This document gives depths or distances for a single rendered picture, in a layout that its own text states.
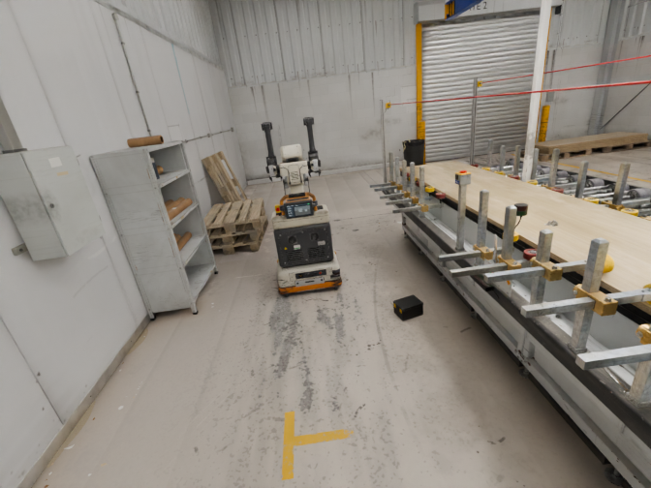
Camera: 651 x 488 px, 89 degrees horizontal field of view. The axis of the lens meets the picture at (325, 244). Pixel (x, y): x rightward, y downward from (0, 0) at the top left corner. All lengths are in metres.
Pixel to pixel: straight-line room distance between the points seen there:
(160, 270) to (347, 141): 6.88
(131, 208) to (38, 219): 0.93
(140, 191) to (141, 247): 0.50
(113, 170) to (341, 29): 7.25
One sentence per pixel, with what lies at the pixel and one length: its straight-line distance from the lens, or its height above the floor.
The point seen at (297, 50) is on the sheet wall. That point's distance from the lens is 9.27.
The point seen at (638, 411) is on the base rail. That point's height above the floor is 0.70.
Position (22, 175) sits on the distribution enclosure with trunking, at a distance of 2.41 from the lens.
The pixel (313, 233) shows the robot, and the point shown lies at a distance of 3.13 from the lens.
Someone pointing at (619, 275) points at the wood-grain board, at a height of 0.90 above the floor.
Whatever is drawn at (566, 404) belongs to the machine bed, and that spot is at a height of 0.15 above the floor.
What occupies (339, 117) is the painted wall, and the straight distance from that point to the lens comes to 9.21.
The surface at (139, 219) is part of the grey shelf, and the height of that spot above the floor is 1.00.
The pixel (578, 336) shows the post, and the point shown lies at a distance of 1.60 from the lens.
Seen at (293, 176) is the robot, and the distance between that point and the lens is 3.32.
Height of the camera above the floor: 1.68
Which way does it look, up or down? 22 degrees down
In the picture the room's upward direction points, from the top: 7 degrees counter-clockwise
